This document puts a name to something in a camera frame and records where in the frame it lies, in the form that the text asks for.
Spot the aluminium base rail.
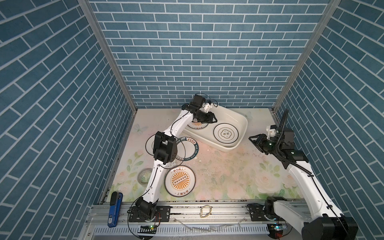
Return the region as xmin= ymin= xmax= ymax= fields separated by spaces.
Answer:
xmin=83 ymin=201 xmax=337 ymax=226

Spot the white plastic bin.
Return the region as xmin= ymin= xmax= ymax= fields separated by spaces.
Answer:
xmin=183 ymin=106 xmax=248 ymax=152

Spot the green rim plate left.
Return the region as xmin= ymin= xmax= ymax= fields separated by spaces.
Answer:
xmin=176 ymin=137 xmax=199 ymax=161

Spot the orange sunburst plate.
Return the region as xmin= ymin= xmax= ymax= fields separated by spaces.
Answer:
xmin=165 ymin=166 xmax=196 ymax=198
xmin=188 ymin=121 xmax=209 ymax=130

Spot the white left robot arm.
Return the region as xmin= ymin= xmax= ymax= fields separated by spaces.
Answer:
xmin=133 ymin=94 xmax=218 ymax=221

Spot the beige rubber band loop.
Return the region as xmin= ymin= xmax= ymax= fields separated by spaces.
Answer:
xmin=200 ymin=205 xmax=213 ymax=219

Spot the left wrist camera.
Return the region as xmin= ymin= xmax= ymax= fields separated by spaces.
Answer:
xmin=201 ymin=101 xmax=218 ymax=113

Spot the clear tape roll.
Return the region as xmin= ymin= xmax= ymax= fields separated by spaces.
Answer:
xmin=137 ymin=168 xmax=152 ymax=187

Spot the white clover plate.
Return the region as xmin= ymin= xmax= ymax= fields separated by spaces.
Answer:
xmin=213 ymin=123 xmax=239 ymax=144
xmin=145 ymin=135 xmax=155 ymax=156

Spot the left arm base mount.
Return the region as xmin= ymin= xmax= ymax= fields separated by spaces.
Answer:
xmin=127 ymin=205 xmax=171 ymax=223

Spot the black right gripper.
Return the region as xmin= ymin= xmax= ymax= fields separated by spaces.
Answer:
xmin=249 ymin=133 xmax=282 ymax=156

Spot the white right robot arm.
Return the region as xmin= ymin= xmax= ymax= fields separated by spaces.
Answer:
xmin=249 ymin=126 xmax=359 ymax=240

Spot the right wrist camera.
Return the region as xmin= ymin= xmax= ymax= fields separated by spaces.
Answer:
xmin=266 ymin=125 xmax=278 ymax=140

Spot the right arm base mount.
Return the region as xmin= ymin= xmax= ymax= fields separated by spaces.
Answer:
xmin=246 ymin=204 xmax=270 ymax=222

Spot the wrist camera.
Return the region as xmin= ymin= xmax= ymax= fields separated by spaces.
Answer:
xmin=266 ymin=125 xmax=278 ymax=140
xmin=201 ymin=101 xmax=218 ymax=113

